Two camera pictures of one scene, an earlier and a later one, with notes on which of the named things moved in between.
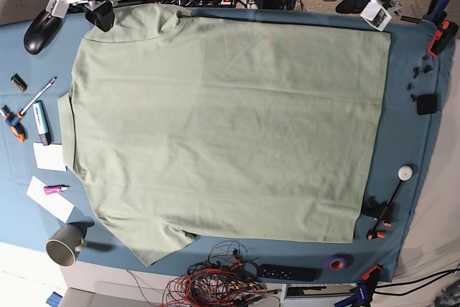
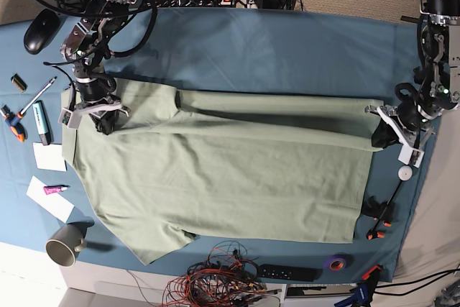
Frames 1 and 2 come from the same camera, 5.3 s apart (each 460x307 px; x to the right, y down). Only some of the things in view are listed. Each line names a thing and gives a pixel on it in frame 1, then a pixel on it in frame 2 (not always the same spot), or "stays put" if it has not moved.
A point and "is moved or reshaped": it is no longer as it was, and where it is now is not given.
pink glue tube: x=54 y=189 stays put
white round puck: x=405 y=172 stays put
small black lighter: x=19 y=83 stays put
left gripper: x=103 y=16 -> x=95 y=108
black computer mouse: x=42 y=31 stays put
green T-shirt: x=185 y=125 is moved or reshaped
